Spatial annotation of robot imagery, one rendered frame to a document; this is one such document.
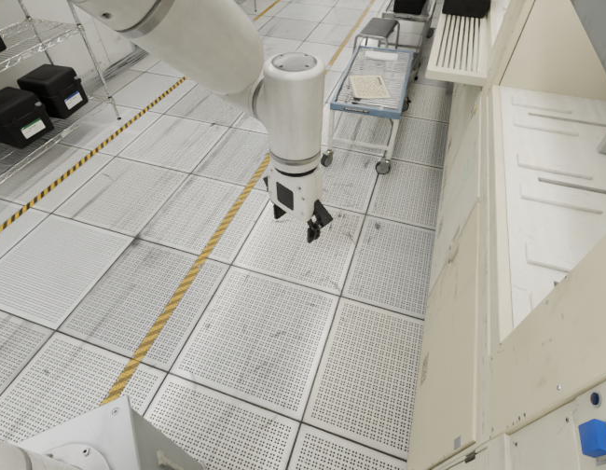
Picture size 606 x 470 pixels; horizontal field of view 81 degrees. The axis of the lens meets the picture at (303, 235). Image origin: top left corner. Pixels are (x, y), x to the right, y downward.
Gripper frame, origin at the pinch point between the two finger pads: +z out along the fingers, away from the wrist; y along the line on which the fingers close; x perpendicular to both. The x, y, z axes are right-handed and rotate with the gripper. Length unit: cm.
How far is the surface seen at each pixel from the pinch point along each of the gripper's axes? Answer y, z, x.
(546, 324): 43.7, -2.2, 9.8
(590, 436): 50, -10, -7
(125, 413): -5, 25, -44
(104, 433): -5, 25, -49
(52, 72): -255, 57, 24
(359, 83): -93, 54, 151
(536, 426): 50, 5, -1
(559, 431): 51, -1, -3
